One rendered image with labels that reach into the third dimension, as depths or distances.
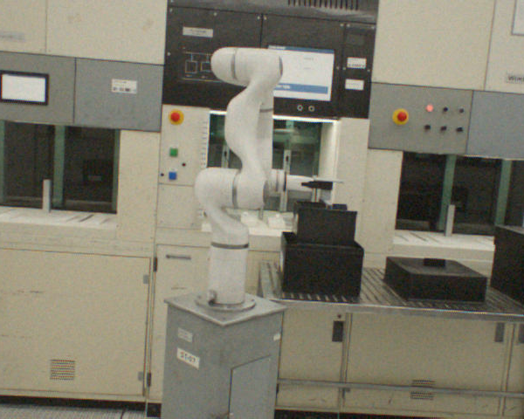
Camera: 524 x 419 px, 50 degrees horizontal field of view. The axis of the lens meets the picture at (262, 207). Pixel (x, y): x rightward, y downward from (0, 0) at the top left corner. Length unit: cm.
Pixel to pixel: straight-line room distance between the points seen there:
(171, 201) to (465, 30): 146
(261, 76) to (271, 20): 77
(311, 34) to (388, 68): 36
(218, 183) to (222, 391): 61
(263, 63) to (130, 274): 120
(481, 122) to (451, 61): 29
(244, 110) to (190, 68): 76
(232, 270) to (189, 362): 31
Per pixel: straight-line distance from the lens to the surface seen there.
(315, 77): 245
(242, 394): 178
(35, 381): 279
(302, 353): 261
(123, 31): 250
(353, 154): 241
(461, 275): 211
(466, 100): 260
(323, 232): 197
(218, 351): 166
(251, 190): 166
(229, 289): 173
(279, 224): 265
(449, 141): 257
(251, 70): 174
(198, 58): 244
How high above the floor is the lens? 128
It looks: 7 degrees down
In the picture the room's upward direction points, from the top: 4 degrees clockwise
